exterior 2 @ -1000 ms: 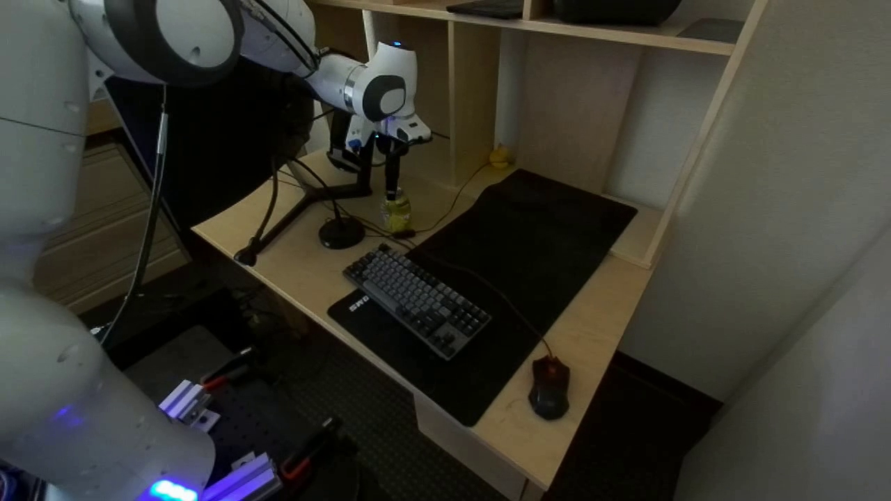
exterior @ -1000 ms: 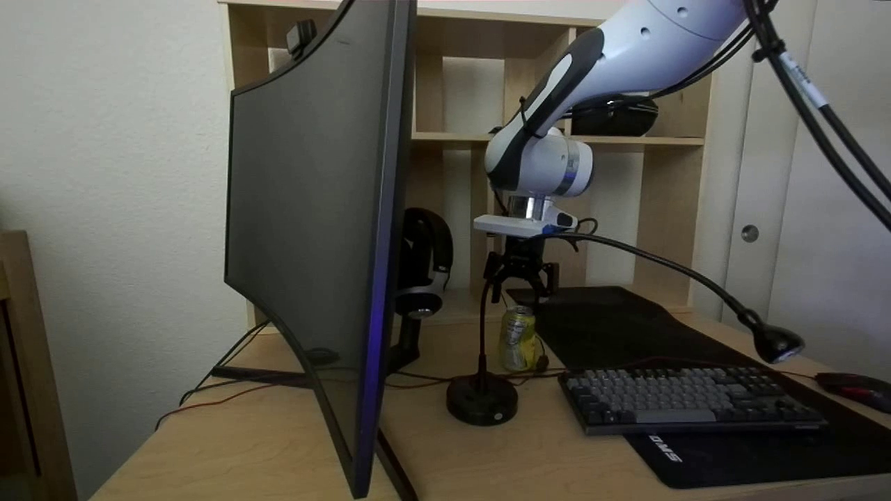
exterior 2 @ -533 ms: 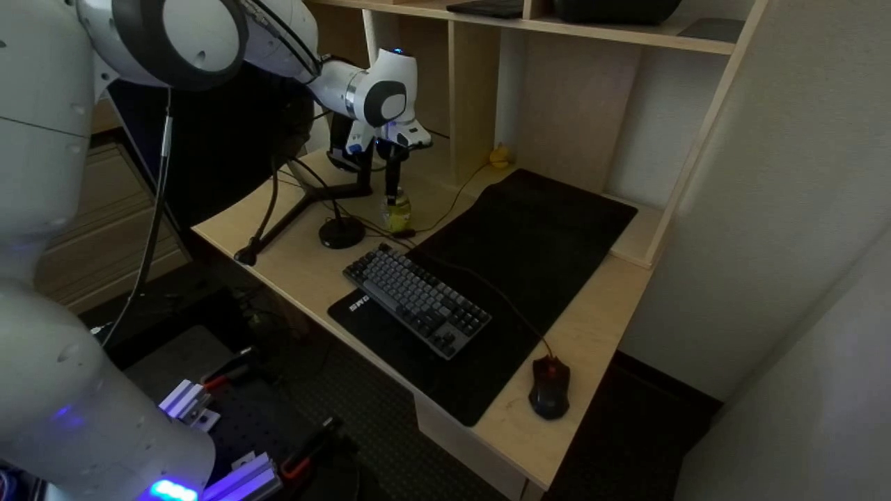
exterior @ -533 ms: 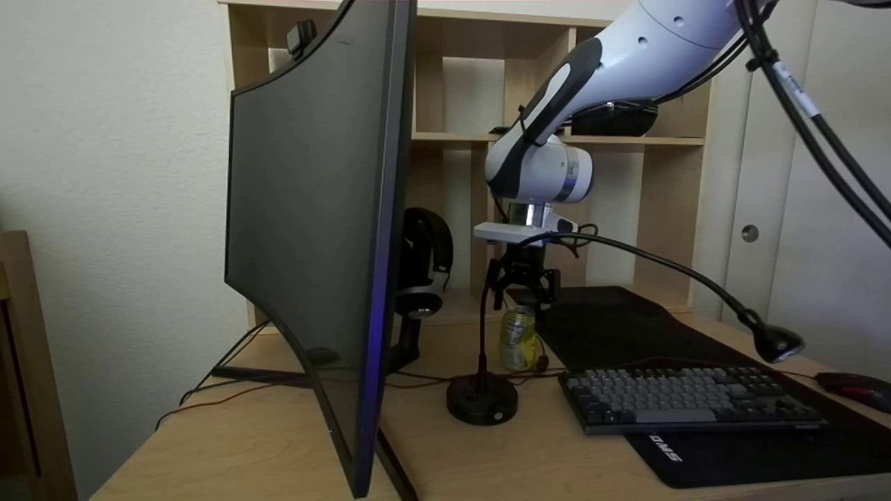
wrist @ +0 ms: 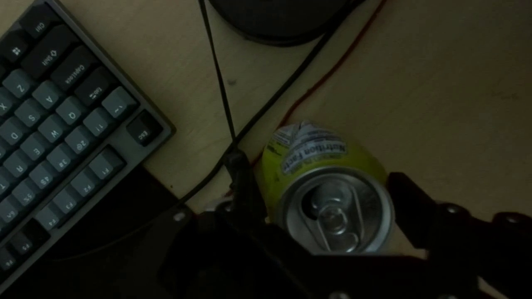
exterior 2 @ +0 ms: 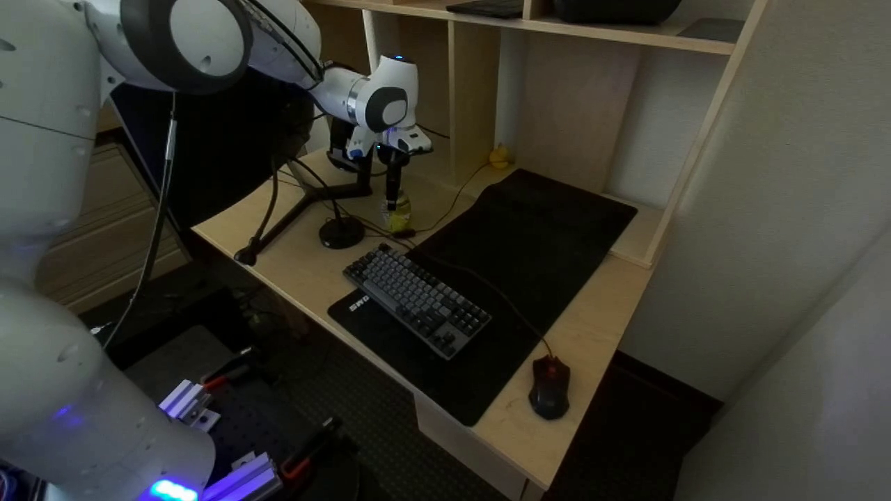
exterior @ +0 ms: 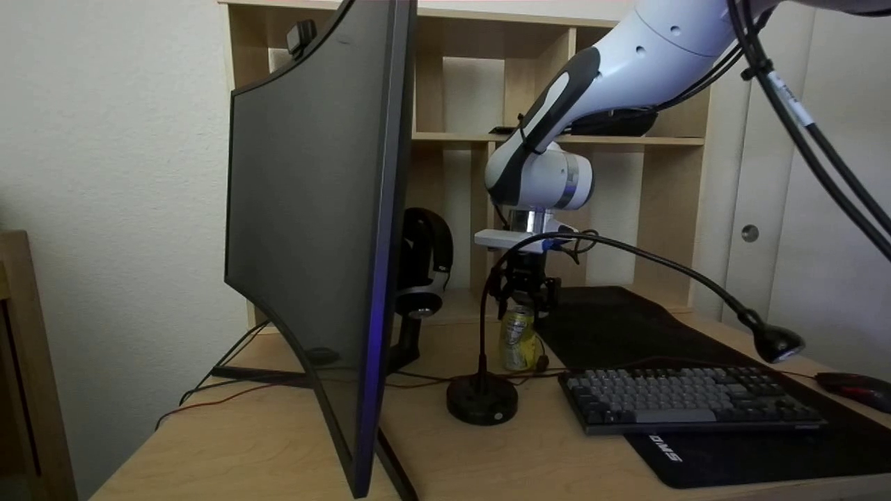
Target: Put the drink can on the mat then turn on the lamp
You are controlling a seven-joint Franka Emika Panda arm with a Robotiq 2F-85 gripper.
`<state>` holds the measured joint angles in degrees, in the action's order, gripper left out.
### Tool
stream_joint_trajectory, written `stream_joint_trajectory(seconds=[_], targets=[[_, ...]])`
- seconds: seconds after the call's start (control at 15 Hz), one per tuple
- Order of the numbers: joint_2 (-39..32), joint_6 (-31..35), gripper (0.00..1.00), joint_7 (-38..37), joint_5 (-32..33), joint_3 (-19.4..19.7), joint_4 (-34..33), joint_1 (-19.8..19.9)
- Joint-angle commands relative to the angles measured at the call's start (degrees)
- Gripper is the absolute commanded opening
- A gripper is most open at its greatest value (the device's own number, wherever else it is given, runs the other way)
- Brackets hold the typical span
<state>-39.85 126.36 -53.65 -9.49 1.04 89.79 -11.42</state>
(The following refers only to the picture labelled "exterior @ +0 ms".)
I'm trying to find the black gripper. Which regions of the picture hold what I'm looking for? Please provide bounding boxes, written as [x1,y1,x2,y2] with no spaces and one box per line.
[474,225,571,319]

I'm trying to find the yellow drink can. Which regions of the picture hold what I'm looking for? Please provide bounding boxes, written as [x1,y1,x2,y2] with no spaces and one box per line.
[497,301,545,374]

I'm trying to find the black desk mat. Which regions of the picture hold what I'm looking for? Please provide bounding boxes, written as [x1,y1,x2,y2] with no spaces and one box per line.
[506,285,891,493]

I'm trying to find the black gooseneck desk lamp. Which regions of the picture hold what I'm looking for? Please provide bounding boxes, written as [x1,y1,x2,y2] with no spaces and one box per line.
[442,231,806,429]

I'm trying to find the black headphones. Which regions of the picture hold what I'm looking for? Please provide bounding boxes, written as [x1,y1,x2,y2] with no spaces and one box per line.
[392,207,457,320]

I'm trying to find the black headphone stand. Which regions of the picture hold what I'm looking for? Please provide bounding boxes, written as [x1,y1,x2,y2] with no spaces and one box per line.
[385,316,422,374]

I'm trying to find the light wooden shelf unit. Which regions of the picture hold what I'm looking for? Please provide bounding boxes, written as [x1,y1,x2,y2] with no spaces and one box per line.
[220,0,724,316]

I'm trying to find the grey mechanical keyboard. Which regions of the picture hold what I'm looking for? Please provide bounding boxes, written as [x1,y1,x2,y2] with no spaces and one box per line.
[556,362,829,440]

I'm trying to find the black curved monitor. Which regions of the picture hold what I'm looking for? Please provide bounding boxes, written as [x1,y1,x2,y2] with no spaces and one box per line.
[223,0,418,501]

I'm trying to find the black monitor stand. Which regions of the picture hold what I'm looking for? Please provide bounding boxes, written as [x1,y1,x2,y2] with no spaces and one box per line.
[208,362,421,501]

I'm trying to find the white door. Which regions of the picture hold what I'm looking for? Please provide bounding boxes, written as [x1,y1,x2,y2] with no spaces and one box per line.
[719,0,891,374]

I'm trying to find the black and red mouse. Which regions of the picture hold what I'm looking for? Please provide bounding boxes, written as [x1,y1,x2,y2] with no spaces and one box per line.
[812,370,891,419]

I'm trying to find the brown wooden cabinet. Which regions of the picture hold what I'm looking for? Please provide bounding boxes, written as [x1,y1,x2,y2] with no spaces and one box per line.
[0,231,77,501]

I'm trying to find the black monitor cable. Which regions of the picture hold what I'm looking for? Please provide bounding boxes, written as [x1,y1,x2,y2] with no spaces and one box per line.
[176,319,272,406]

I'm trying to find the red cable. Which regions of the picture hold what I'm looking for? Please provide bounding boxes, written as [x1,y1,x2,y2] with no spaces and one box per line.
[149,366,568,431]

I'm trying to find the black robot arm cables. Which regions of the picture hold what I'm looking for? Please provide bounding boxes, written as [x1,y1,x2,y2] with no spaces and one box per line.
[726,0,891,266]

